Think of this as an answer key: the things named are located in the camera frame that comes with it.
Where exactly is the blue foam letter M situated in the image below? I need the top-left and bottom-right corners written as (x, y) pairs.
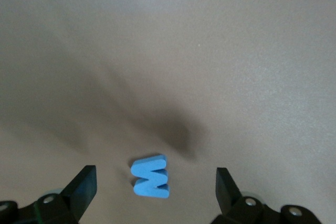
top-left (130, 155), bottom-right (171, 199)

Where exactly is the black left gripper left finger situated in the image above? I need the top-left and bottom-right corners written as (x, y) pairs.
top-left (0, 165), bottom-right (98, 224)

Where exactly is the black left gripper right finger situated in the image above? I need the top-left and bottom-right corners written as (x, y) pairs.
top-left (209, 167), bottom-right (322, 224)

